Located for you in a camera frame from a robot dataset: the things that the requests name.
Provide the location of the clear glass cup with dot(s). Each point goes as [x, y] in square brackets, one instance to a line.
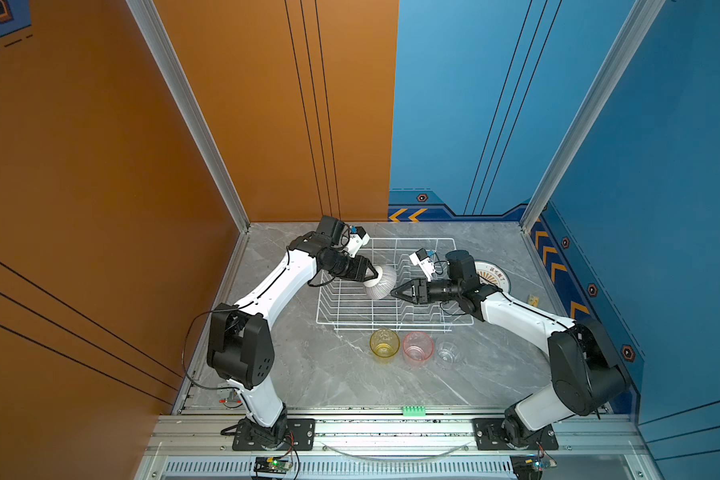
[449, 353]

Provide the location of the white ribbed bowl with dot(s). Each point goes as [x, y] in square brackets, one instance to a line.
[382, 285]

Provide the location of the left circuit board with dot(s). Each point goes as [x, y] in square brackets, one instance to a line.
[272, 468]

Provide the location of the aluminium front rail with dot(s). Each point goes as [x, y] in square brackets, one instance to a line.
[386, 434]

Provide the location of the green terminal connector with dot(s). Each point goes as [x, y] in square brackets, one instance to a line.
[413, 411]

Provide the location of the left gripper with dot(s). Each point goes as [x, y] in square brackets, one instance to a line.
[359, 264]

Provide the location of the right circuit board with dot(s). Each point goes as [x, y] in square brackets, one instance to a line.
[525, 468]

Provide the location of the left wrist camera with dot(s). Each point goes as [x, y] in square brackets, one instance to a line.
[354, 238]

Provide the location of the white wire dish rack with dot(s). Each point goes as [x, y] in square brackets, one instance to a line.
[344, 305]

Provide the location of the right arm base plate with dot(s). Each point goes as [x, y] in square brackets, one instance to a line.
[507, 434]

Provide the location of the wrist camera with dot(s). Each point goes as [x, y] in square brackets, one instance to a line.
[424, 259]
[354, 238]

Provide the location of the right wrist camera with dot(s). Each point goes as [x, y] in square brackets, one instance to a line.
[424, 259]

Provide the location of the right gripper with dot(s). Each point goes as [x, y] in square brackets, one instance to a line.
[421, 292]

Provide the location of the pink glass cup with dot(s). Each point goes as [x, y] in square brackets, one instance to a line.
[417, 348]

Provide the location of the yellow glass cup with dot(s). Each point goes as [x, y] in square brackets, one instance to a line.
[384, 345]

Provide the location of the circuit board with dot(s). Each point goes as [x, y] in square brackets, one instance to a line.
[272, 468]
[525, 468]

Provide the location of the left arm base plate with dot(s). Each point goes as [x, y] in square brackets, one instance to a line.
[297, 433]

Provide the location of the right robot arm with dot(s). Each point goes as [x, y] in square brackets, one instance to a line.
[585, 367]

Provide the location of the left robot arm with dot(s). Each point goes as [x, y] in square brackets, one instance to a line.
[240, 348]

